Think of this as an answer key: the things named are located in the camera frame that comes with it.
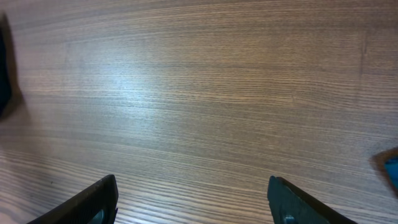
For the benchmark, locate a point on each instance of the blue garment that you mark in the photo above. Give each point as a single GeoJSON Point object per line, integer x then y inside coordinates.
{"type": "Point", "coordinates": [391, 167]}

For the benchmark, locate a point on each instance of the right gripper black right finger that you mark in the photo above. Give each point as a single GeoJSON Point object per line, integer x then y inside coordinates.
{"type": "Point", "coordinates": [290, 204]}

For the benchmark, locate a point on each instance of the dark green shorts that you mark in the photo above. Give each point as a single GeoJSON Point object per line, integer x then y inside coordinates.
{"type": "Point", "coordinates": [6, 49]}

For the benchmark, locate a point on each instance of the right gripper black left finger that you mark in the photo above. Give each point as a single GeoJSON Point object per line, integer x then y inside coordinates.
{"type": "Point", "coordinates": [97, 204]}

